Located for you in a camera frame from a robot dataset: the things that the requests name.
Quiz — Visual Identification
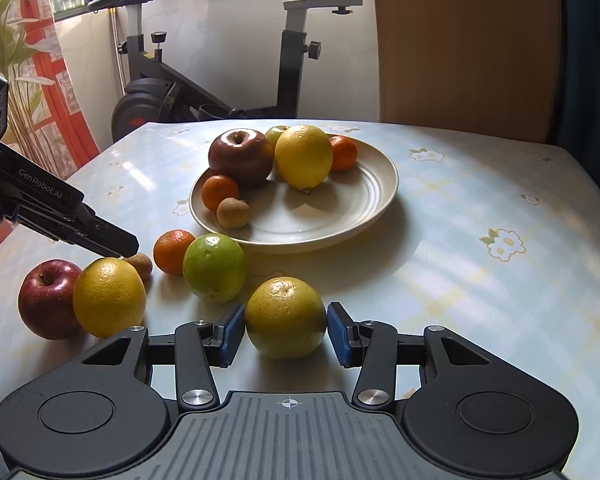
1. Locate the brown kiwi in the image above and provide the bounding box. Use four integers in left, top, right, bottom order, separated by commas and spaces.
123, 252, 154, 282
215, 197, 250, 230

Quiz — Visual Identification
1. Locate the yellow orange fruit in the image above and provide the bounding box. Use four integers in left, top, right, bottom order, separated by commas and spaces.
72, 257, 146, 339

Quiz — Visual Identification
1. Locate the orange tangerine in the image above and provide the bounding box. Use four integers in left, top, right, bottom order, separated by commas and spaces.
152, 230, 195, 275

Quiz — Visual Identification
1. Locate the large red apple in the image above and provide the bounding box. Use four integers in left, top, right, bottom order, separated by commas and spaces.
18, 259, 82, 340

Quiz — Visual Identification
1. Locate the yellow-green orange fruit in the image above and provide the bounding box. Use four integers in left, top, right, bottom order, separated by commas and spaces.
245, 276, 327, 360

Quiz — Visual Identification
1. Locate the red floral curtain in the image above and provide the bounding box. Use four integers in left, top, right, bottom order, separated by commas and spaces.
0, 0, 102, 181

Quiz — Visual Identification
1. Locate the tangerine on plate left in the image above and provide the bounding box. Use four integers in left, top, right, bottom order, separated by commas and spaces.
200, 174, 240, 212

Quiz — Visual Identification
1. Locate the tangerine on plate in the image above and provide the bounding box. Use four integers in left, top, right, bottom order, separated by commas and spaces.
200, 174, 240, 212
329, 136, 358, 171

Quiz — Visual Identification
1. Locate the brown kiwi on plate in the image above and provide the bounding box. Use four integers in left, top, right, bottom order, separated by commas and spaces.
215, 197, 250, 230

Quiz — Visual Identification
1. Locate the black exercise bike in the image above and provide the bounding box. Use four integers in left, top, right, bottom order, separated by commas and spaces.
73, 0, 364, 143

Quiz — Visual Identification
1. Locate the beige round plate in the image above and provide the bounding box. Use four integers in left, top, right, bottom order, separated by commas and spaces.
188, 140, 399, 254

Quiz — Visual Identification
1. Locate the floral plaid tablecloth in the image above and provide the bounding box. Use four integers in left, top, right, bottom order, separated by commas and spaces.
0, 122, 600, 479

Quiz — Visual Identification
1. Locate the red apple on plate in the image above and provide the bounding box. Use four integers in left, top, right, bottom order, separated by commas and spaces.
208, 129, 274, 186

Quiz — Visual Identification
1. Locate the tangerine on plate right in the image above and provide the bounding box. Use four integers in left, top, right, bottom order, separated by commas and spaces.
329, 136, 358, 171

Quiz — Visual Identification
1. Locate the big yellow citrus on plate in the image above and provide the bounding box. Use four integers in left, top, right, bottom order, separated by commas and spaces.
275, 125, 334, 192

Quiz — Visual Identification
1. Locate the small green apple on plate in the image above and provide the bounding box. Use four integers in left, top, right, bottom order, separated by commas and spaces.
265, 125, 289, 146

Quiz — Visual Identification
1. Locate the dark teal curtain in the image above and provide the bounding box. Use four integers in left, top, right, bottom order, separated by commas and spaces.
547, 0, 600, 188

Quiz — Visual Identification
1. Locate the wooden door panel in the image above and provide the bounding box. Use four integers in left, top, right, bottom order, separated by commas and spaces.
375, 0, 562, 142

